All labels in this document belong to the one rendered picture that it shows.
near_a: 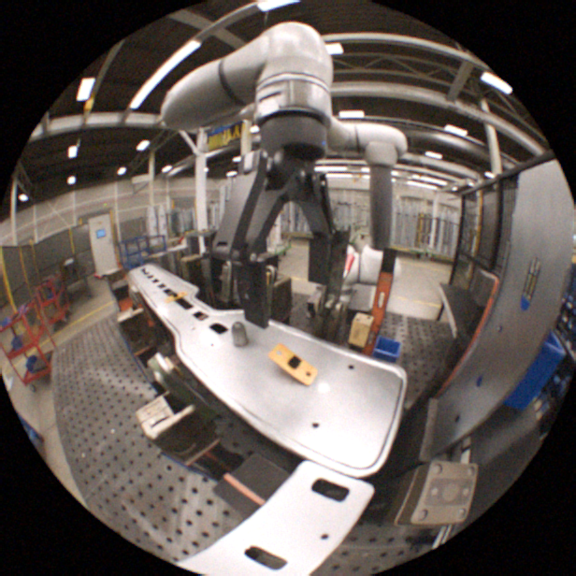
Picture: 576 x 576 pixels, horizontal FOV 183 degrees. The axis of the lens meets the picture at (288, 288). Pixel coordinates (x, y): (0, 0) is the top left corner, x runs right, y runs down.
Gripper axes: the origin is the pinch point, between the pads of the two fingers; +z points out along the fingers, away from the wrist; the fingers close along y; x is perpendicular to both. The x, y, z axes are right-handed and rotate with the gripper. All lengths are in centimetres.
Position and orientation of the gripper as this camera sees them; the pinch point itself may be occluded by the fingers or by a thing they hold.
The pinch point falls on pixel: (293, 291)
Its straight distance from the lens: 23.7
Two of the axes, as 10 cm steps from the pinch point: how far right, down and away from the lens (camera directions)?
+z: 0.0, 9.2, 4.0
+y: -5.8, 3.3, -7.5
